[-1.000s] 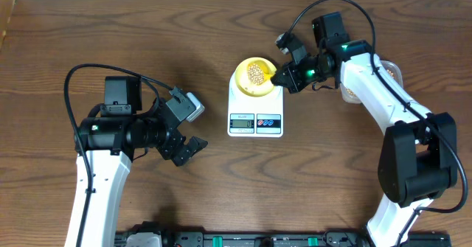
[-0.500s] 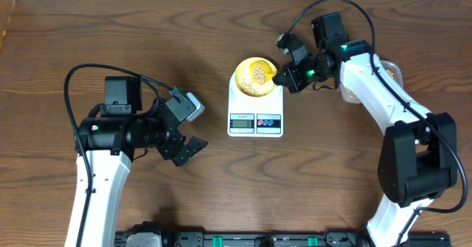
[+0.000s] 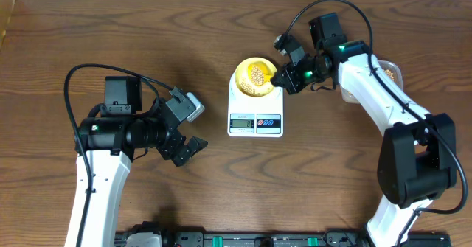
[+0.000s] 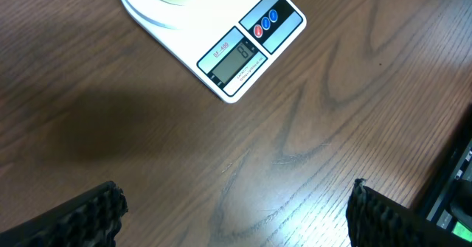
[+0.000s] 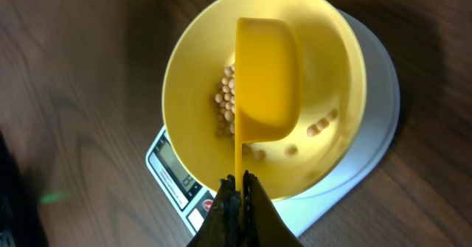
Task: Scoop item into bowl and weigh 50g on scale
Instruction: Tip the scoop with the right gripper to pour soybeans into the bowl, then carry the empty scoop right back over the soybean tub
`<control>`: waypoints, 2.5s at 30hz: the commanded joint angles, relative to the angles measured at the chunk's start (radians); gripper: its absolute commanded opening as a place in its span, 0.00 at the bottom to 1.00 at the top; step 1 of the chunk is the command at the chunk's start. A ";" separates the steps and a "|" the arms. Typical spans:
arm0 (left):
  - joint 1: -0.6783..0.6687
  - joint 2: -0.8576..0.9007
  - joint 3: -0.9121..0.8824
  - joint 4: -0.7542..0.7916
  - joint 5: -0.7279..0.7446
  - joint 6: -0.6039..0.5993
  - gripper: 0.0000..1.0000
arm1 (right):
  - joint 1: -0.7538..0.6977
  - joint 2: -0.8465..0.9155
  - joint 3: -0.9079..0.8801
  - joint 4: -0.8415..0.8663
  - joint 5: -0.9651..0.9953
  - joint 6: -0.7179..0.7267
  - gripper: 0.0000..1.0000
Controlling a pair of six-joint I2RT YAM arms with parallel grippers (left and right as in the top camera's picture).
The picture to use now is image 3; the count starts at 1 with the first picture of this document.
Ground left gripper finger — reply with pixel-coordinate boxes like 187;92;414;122
187;136;208;155
170;145;193;167

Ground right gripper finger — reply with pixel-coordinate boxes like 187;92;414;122
272;80;299;94
271;64;293;85

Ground yellow plastic measuring scoop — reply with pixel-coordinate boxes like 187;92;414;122
248;62;274;86

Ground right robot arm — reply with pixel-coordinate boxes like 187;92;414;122
271;13;466;246

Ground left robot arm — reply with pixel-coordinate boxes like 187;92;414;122
66;100;208;246

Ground pale yellow bowl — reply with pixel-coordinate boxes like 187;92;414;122
235;58;277;97

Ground soybeans in bowl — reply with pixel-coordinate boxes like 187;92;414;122
240;78;257;97

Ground white digital kitchen scale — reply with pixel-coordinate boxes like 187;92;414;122
227;74;284;138

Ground soybeans in container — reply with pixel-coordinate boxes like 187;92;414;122
384;69;395;81

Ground clear plastic container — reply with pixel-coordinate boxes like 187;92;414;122
341;60;403;104

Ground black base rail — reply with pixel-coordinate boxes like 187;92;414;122
114;220;453;247

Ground left black cable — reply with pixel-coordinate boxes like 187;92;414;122
63;63;174;247

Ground black cable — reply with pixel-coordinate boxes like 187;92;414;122
63;63;174;247
283;0;468;247

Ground right black cable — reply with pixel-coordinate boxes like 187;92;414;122
283;0;468;247

